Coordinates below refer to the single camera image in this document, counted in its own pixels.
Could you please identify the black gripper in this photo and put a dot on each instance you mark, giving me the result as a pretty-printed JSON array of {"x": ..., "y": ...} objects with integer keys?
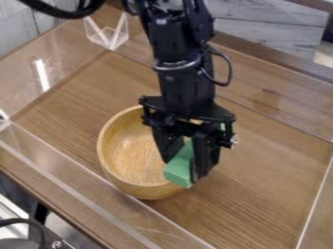
[{"x": 170, "y": 126}]

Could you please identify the green rectangular block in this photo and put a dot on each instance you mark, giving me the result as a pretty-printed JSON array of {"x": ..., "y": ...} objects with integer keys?
[{"x": 176, "y": 169}]

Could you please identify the brown wooden bowl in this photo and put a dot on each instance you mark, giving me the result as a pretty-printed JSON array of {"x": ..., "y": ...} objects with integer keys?
[{"x": 130, "y": 157}]

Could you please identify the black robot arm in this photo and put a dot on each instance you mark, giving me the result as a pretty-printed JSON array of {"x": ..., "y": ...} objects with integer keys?
[{"x": 179, "y": 33}]

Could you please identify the black metal table leg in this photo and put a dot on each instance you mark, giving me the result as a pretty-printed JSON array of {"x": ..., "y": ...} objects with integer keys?
[{"x": 39, "y": 212}]

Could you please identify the clear acrylic corner bracket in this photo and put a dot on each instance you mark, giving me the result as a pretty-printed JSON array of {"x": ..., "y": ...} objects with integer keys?
[{"x": 107, "y": 37}]

